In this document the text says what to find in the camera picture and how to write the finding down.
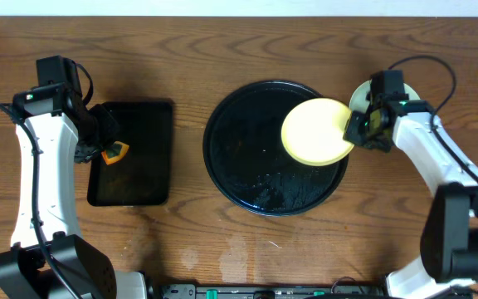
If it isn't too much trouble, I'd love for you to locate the orange green sponge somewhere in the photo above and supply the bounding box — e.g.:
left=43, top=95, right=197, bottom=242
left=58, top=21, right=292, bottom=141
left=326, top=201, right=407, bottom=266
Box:
left=101, top=141, right=129, bottom=165

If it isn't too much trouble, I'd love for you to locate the light green plate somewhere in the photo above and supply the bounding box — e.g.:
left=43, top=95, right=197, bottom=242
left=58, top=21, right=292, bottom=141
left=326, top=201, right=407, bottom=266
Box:
left=349, top=80, right=420, bottom=113

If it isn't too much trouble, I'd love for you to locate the yellow plate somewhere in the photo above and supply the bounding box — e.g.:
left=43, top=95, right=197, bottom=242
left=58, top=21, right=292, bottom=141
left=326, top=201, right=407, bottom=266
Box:
left=280, top=98, right=354, bottom=166

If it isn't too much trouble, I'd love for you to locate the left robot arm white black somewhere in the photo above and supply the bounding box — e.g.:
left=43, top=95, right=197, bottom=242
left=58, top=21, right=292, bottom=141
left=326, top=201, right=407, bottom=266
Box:
left=0, top=83, right=149, bottom=298

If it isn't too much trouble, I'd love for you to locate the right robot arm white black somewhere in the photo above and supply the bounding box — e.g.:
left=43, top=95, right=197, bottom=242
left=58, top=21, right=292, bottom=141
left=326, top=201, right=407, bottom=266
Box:
left=344, top=100, right=478, bottom=298

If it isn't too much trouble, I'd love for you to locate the black rectangular tray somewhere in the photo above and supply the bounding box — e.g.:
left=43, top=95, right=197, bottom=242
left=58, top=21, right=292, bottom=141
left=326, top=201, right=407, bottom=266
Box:
left=87, top=101, right=173, bottom=206

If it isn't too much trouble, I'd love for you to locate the black round tray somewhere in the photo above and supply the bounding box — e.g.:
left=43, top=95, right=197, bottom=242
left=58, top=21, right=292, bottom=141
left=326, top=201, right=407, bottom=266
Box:
left=202, top=80, right=349, bottom=217

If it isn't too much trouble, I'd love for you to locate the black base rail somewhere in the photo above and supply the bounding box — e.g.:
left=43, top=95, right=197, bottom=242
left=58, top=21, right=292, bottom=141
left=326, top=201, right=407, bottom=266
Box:
left=157, top=284, right=388, bottom=299

